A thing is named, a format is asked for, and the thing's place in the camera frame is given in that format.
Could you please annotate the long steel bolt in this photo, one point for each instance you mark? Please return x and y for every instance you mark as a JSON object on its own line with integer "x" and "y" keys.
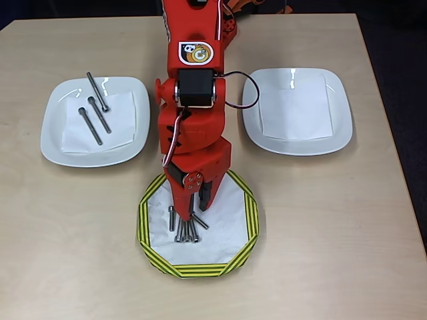
{"x": 100, "y": 116}
{"x": 179, "y": 233}
{"x": 97, "y": 91}
{"x": 90, "y": 128}

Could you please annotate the yellow striped octagonal paper plate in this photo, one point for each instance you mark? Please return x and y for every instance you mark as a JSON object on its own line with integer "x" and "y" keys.
{"x": 197, "y": 270}

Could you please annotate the orange table clamp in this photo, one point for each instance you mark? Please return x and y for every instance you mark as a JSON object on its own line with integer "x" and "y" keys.
{"x": 238, "y": 4}

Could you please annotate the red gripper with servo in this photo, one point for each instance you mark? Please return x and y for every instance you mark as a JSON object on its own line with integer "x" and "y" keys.
{"x": 204, "y": 165}

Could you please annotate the small orange plastic piece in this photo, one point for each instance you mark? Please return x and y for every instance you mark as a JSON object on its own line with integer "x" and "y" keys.
{"x": 285, "y": 10}

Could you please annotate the white square plate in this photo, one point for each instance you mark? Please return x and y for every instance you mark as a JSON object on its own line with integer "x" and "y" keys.
{"x": 53, "y": 133}
{"x": 342, "y": 110}

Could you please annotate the red 3D-printed robot arm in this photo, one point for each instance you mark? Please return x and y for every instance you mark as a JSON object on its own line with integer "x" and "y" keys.
{"x": 187, "y": 26}

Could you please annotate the white paper napkin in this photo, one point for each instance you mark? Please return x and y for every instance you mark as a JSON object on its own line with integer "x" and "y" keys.
{"x": 123, "y": 110}
{"x": 297, "y": 110}

